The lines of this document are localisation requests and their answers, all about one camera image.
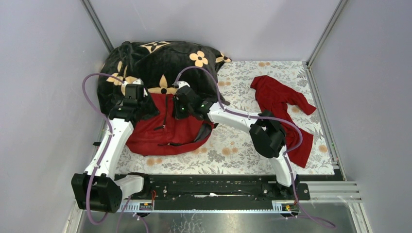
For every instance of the red student backpack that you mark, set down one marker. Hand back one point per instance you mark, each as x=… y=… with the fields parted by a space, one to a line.
x=163 y=135

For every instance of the black floral blanket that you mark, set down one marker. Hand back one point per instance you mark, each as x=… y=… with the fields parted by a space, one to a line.
x=158 y=64

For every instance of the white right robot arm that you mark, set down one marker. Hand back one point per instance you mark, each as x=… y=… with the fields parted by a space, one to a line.
x=266 y=132

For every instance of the red cloth garment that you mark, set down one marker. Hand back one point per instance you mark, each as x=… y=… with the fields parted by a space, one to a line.
x=272 y=95

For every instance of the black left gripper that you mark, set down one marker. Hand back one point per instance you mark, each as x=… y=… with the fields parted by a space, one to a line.
x=133 y=93

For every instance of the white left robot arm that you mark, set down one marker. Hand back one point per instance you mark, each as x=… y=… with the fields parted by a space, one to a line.
x=96 y=189

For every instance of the floral table mat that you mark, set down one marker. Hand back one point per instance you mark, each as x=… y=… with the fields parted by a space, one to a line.
x=230 y=151

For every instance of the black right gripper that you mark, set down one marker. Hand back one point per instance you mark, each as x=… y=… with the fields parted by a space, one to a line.
x=176 y=112

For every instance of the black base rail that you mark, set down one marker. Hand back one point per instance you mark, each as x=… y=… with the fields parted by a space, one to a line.
x=217 y=192

